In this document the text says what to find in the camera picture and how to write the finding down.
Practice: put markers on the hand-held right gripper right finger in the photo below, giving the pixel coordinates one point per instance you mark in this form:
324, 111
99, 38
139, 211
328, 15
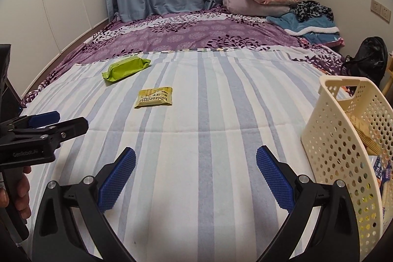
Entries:
273, 179

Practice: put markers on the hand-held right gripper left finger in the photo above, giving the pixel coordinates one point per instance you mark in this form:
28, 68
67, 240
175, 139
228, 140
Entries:
118, 179

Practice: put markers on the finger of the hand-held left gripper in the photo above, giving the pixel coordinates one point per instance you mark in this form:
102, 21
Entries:
46, 118
73, 127

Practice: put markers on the cream perforated plastic basket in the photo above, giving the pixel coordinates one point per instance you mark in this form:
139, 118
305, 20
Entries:
334, 142

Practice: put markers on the green snack packet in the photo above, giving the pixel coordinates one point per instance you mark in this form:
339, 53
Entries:
126, 68

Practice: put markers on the small yellow snack packet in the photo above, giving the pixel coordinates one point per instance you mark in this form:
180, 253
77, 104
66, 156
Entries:
153, 97

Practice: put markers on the brown snack bag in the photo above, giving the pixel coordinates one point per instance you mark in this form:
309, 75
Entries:
365, 133

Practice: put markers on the light blue snack packet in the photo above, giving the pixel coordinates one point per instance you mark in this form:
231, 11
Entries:
383, 173

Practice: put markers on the person's left hand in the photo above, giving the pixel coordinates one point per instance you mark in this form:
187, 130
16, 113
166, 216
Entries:
21, 194

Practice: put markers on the purple floral bed sheet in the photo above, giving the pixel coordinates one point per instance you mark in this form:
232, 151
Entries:
184, 31

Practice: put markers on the blue fleece blanket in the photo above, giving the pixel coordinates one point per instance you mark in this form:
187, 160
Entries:
294, 24

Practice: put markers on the black bag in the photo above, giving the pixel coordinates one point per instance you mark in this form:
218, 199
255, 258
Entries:
371, 56

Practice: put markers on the bamboo shelf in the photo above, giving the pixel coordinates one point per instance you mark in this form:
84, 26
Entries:
390, 71

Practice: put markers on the leopard print cloth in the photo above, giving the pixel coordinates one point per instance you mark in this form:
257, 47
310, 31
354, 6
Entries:
313, 10

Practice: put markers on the mauve quilt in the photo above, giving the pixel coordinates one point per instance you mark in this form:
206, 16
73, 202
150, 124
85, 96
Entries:
245, 5

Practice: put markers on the wall socket plate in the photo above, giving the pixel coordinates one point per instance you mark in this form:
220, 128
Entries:
380, 8

